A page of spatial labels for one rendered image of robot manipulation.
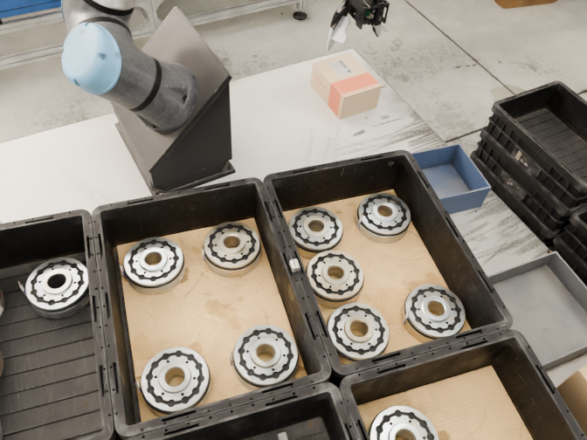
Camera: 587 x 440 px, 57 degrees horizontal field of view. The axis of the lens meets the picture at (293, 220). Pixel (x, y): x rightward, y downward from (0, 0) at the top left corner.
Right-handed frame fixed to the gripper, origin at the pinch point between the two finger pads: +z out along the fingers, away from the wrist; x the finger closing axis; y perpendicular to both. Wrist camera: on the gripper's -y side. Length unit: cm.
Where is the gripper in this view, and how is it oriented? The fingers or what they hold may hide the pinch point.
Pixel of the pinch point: (351, 42)
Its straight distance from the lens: 144.4
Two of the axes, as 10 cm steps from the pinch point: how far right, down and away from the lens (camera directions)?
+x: 8.8, -3.3, 3.3
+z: -0.6, 6.1, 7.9
